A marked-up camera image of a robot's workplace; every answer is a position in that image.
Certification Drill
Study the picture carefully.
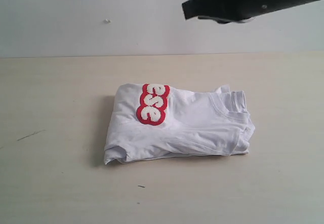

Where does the white t-shirt red lettering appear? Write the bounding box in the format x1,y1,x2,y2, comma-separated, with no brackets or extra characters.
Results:
104,84,255,164

